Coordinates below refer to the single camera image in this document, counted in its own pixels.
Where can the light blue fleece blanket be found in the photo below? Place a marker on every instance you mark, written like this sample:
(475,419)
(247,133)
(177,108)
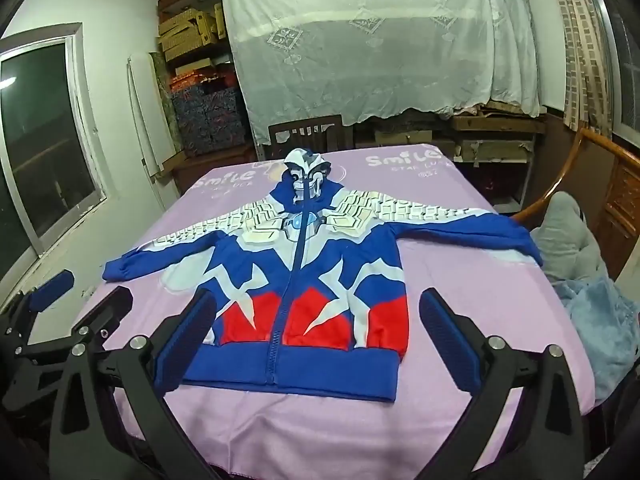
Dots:
(600,320)

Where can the dark wooden chair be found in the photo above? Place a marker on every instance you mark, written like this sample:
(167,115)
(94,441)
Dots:
(280,132)

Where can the white lace cloth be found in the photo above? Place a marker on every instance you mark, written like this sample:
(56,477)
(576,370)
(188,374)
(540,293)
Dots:
(375,60)

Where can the rattan wooden chair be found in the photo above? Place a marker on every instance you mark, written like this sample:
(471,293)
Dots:
(547,187)

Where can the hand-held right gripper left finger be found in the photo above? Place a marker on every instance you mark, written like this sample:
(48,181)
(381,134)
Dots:
(185,332)

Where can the white leaning boards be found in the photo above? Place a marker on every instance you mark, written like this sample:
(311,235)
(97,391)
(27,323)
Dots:
(150,110)

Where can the blue printed zip hoodie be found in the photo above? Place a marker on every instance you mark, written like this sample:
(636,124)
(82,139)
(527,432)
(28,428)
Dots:
(280,320)

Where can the brown low wooden cabinet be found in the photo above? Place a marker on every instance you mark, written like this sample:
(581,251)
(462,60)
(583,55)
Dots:
(215,170)

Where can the aluminium sliding window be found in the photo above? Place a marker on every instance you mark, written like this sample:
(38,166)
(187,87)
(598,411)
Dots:
(40,135)

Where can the purple printed blanket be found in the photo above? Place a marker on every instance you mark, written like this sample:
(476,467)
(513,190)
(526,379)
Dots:
(310,425)

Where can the green patterned panel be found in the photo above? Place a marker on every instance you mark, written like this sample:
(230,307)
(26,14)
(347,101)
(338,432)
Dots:
(162,100)

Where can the stack of dark patterned boxes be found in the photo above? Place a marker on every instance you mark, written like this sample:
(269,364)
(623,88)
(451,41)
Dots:
(210,110)

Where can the carved wooden cabinet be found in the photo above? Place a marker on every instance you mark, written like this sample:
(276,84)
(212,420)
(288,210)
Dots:
(625,195)

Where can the old wooden desk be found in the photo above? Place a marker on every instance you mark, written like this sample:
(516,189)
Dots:
(490,125)

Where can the beige patterned curtain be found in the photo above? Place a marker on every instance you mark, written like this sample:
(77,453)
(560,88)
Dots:
(580,50)

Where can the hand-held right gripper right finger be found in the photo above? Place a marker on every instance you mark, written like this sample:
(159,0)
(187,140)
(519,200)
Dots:
(447,340)

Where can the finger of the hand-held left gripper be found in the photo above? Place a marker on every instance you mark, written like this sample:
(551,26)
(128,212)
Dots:
(112,305)
(50,290)

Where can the stack of yellow cardboard boxes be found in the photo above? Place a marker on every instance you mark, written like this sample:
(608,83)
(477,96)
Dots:
(185,30)

